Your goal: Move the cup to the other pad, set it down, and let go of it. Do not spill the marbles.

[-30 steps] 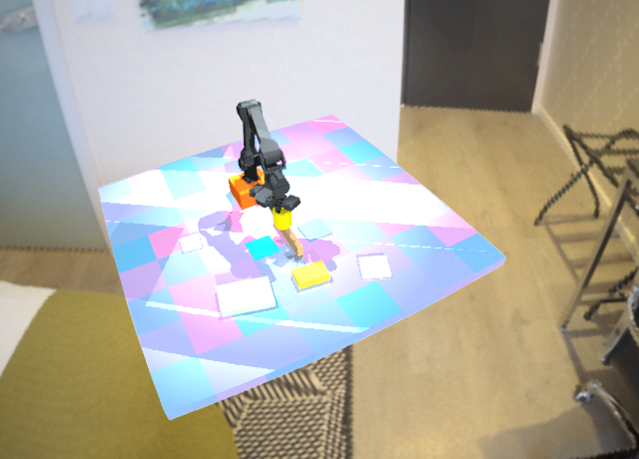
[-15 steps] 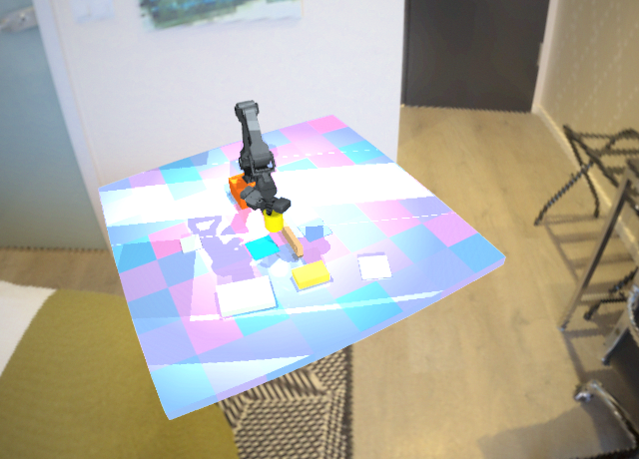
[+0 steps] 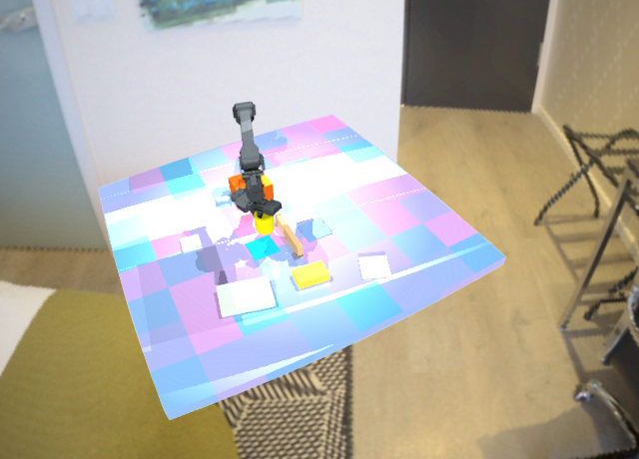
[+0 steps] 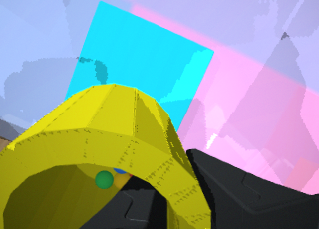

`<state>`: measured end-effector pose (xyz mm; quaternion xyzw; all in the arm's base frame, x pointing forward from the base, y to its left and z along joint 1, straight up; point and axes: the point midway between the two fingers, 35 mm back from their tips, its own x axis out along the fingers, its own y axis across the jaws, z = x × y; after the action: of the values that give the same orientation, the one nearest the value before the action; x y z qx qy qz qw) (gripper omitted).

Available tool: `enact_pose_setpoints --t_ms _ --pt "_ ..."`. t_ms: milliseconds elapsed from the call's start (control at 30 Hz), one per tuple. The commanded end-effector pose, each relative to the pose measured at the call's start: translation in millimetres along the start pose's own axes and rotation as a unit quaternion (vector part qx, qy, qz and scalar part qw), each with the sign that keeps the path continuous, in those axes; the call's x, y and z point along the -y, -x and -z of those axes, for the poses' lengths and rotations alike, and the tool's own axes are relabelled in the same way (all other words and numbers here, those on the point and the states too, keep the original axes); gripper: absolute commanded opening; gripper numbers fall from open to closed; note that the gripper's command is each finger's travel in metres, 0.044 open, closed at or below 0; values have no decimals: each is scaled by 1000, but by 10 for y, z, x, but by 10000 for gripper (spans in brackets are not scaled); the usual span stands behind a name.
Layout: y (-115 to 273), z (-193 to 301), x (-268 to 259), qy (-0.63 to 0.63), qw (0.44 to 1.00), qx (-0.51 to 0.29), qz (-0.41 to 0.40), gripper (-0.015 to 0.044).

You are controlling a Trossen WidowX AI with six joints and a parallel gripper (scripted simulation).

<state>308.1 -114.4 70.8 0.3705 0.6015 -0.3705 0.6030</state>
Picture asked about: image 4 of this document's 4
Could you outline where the blue marble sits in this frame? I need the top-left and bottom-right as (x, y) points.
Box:
(113, 168), (127, 173)

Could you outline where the green marble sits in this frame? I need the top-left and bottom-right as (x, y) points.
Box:
(96, 170), (113, 189)

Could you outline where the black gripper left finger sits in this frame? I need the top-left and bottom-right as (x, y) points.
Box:
(80, 174), (167, 229)

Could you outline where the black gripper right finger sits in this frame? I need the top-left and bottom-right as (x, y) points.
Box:
(186, 149), (319, 229)

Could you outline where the brown wooden bar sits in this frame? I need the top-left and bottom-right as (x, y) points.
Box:
(0, 137), (12, 152)

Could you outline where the yellow cup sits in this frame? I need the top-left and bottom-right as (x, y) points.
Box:
(0, 83), (211, 229)

